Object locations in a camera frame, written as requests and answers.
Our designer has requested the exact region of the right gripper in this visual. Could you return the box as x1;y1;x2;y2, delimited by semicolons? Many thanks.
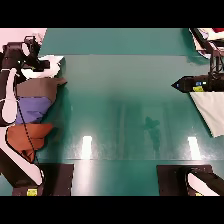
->
184;75;215;94

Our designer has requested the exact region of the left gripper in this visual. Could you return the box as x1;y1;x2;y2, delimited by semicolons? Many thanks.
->
30;57;51;73

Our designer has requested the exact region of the white folded garment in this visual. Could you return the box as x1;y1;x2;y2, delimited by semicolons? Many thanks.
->
189;91;224;138

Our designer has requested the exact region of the heap of clothes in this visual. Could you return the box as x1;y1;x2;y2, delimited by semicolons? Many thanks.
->
189;28;224;61

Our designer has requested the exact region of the purple garment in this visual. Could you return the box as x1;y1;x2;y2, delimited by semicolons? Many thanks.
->
14;96;54;125

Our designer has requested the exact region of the orange garment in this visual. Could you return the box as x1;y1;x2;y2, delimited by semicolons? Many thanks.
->
6;123;55;164

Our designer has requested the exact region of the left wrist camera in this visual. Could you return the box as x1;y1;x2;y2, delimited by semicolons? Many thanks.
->
23;35;39;54

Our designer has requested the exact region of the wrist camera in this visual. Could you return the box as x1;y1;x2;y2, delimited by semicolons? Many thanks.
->
208;43;224;77
23;35;39;54

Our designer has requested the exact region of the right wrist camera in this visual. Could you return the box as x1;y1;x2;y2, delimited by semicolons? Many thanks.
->
208;43;224;77

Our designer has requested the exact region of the black cable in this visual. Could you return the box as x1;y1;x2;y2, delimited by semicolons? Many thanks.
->
13;68;45;179

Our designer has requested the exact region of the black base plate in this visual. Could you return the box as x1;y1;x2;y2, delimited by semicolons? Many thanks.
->
42;163;75;197
156;164;214;197

